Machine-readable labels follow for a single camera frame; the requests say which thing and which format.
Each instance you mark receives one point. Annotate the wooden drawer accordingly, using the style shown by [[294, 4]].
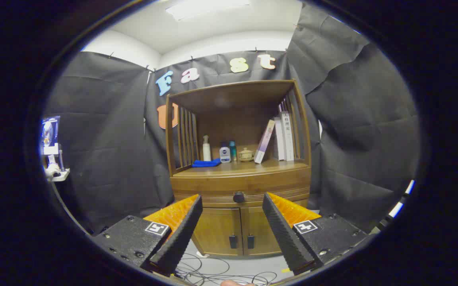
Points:
[[213, 184]]

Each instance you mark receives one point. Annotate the slim teal bottle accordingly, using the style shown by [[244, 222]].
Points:
[[233, 151]]

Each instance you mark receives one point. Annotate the black round drawer knob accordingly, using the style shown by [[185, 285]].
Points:
[[239, 197]]

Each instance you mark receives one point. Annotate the wooden cabinet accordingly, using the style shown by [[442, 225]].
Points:
[[229, 119]]

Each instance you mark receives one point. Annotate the wooden countertop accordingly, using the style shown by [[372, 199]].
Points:
[[245, 167]]

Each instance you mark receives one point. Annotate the computer monitor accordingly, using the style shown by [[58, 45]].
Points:
[[50, 133]]

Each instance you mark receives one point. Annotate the grey white book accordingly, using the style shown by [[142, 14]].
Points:
[[288, 137]]

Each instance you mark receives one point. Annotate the blue folded cloth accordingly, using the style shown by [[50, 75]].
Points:
[[207, 163]]

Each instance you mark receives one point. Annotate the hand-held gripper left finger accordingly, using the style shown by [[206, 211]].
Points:
[[181, 238]]

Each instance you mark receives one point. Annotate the white bottle with blue cap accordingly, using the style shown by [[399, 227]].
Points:
[[225, 155]]

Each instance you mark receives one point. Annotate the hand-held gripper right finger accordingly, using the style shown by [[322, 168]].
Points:
[[284, 238]]

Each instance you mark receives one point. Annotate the purple cover book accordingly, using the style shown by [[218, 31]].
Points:
[[264, 141]]

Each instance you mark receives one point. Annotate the beige lidded teacup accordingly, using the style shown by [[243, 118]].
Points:
[[246, 155]]

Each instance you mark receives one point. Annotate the wooden cabinet door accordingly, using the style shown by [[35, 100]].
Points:
[[261, 234], [217, 230]]

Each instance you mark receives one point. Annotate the white pump bottle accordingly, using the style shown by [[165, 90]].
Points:
[[206, 151]]

